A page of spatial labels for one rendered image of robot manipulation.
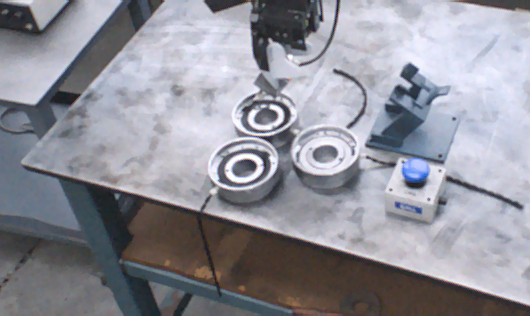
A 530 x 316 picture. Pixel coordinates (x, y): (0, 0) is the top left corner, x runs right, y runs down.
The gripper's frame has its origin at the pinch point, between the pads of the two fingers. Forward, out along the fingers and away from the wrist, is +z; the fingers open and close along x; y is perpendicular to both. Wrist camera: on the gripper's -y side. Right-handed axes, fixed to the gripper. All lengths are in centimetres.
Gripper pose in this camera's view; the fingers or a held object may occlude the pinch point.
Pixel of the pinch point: (276, 73)
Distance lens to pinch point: 121.3
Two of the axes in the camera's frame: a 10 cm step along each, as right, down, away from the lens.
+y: 9.4, 1.9, -3.0
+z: 0.7, 7.2, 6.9
